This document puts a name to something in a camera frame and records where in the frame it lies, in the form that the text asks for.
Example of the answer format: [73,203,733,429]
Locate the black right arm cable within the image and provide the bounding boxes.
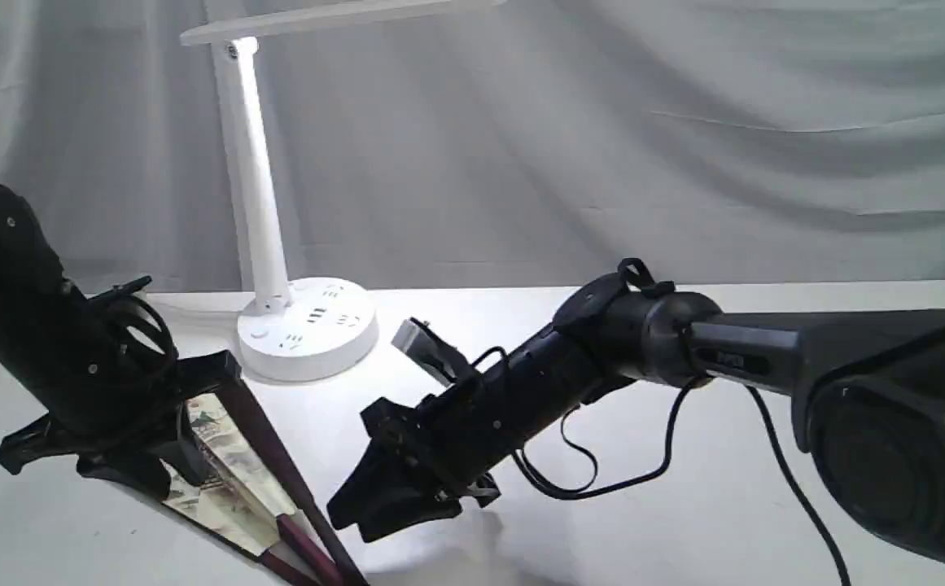
[472,346,851,586]

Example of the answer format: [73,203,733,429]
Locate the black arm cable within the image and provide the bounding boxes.
[98,281,182,383]
[472,346,851,586]

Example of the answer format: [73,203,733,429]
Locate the white desk lamp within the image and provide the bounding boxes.
[181,1,488,383]

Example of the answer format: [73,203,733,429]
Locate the painted paper folding fan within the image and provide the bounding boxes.
[145,381,367,585]

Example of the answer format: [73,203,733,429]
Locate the grey backdrop curtain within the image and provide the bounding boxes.
[0,1,945,291]

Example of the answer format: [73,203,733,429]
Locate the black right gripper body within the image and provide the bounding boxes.
[361,326,603,492]

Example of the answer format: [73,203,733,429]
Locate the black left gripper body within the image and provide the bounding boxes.
[58,278,241,481]

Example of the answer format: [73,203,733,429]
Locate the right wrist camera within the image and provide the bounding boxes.
[391,317,457,386]

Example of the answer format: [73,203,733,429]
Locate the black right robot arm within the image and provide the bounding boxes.
[327,257,945,585]

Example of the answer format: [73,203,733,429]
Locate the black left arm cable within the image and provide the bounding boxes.
[98,281,182,383]

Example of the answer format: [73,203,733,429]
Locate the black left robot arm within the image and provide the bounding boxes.
[0,183,240,501]

